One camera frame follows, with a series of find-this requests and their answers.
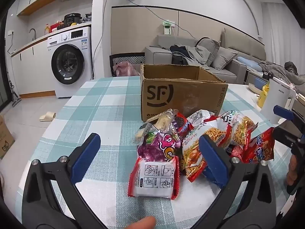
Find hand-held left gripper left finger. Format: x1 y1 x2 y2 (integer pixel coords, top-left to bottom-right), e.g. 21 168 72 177
21 133 105 229

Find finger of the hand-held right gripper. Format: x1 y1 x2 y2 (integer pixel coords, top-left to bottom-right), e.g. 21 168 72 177
273 105 305 127
274 122 303 149

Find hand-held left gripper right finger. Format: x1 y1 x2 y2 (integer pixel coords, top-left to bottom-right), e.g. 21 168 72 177
181 135 278 229

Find large noodle snack packet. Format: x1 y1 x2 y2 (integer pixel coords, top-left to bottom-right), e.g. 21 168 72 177
182 122 233 184

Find red snack packet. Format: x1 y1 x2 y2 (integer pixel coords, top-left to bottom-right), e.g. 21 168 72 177
242 127 275 164

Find small noodle snack packet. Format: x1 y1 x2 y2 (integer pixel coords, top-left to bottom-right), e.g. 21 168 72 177
222 110 258 148

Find silver purple-edged snack packet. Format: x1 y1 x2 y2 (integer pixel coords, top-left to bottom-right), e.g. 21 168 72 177
186 110 215 130

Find red cookie packet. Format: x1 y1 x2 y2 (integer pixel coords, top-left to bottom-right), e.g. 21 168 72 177
173 116 194 139

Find purple snack packet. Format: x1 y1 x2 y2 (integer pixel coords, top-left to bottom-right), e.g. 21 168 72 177
138 134 183 170

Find white red-edged snack packet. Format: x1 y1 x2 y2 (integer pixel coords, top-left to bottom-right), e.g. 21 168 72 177
128 156 180 199

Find clear cracker packet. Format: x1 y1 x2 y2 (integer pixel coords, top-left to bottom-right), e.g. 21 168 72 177
135 109 179 146

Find brown cardboard box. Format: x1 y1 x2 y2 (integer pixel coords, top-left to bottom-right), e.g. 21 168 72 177
140 64 229 122

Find person's right hand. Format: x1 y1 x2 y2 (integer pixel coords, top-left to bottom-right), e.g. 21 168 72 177
287 153 299 187

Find person's left hand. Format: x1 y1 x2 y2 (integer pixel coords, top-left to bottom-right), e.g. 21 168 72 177
124 216 157 229

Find white electric kettle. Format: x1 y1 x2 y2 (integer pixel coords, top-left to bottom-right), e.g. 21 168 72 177
260 77 297 127

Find yellow bag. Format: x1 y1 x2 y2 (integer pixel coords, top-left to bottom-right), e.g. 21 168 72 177
257 85 270 108

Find grey blanket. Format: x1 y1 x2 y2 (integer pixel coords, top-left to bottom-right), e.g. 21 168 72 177
258 61 305 87

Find teal checkered tablecloth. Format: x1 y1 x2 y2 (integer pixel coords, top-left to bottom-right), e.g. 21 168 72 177
14 77 295 229

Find beige slipper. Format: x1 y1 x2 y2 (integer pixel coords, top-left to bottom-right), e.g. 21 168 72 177
39 111 57 122

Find light blue pillow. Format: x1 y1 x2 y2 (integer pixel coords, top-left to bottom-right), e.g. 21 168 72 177
237 57 263 71

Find white curtain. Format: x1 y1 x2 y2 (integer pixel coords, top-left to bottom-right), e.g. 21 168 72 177
260 2 305 65

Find grey pillow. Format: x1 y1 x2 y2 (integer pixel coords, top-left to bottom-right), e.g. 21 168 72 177
211 46 239 71
197 38 221 66

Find floor cardboard box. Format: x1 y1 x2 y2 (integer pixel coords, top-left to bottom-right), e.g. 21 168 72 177
0 115 15 159

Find stick vacuum cleaner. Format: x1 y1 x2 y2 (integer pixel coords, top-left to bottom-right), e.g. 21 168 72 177
7 72 22 108

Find white washing machine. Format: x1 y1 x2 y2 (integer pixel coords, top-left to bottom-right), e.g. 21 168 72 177
47 26 93 98

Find pink plastic bag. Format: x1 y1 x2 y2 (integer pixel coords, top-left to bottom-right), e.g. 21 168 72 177
113 61 140 77

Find white lower kitchen cabinet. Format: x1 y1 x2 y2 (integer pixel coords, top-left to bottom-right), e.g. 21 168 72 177
11 42 57 99

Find black patterned chair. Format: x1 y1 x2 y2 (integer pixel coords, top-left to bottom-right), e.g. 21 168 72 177
109 54 146 77

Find dark clothes pile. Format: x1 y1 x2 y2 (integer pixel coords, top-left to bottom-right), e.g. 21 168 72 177
170 44 191 65

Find grey sofa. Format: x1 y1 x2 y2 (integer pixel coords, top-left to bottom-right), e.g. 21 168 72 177
144 27 266 84

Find kitchen counter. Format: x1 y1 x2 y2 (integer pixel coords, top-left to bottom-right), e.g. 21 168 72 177
11 21 92 58

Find black pressure cooker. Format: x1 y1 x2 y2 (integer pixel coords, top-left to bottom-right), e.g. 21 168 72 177
63 13 83 27

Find upper kitchen cabinet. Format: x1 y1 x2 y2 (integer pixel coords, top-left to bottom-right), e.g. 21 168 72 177
17 0 58 17

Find black cable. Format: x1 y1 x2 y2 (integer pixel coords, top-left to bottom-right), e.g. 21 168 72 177
92 0 198 65

